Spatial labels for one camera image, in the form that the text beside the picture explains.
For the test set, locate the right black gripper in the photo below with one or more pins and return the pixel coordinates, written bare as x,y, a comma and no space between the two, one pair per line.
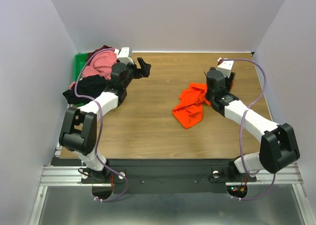
230,81

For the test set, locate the orange t shirt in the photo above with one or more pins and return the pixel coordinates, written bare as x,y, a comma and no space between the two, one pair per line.
189,111

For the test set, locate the black t shirt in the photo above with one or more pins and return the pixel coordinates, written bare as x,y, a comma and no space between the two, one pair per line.
91,86

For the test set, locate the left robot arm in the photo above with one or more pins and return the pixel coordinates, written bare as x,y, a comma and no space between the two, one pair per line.
79,129

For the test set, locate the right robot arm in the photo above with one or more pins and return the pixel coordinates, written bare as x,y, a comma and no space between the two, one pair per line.
278,144

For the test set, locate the green plastic bin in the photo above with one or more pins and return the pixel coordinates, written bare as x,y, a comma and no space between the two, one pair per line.
80,60

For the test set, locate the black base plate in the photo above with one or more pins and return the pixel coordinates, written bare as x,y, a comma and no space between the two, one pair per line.
167,176

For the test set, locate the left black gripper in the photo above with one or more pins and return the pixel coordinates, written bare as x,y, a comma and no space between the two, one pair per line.
140,73

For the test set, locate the pink t shirt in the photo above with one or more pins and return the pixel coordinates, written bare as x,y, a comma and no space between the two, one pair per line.
101,64

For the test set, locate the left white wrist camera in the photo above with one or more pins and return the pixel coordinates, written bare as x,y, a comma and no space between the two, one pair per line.
124,55

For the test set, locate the maroon t shirt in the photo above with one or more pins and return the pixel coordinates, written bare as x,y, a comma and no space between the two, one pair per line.
90,54

